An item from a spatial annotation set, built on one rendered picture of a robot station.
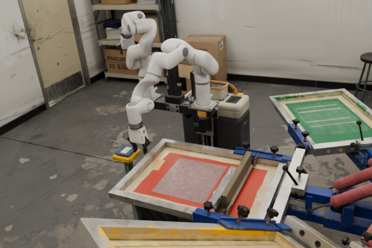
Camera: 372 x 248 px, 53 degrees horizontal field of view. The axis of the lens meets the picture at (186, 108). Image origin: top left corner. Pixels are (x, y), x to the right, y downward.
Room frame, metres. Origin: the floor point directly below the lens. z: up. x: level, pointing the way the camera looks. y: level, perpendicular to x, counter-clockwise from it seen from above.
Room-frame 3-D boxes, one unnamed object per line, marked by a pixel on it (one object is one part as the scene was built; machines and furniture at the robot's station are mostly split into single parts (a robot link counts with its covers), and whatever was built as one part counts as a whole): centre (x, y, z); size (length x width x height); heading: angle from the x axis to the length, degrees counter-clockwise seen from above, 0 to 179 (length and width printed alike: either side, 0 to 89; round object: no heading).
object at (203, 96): (2.24, -0.13, 1.21); 0.16 x 0.13 x 0.15; 149
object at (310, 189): (1.38, -0.54, 1.02); 0.17 x 0.06 x 0.05; 62
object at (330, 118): (2.06, -0.95, 1.05); 1.08 x 0.61 x 0.23; 2
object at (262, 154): (1.78, -0.39, 0.98); 0.30 x 0.05 x 0.07; 62
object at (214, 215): (1.29, -0.13, 0.98); 0.30 x 0.05 x 0.07; 62
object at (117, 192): (1.65, -0.05, 0.97); 0.79 x 0.58 x 0.04; 62
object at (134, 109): (1.84, 0.25, 1.31); 0.15 x 0.10 x 0.11; 135
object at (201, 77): (2.22, -0.13, 1.37); 0.13 x 0.10 x 0.16; 45
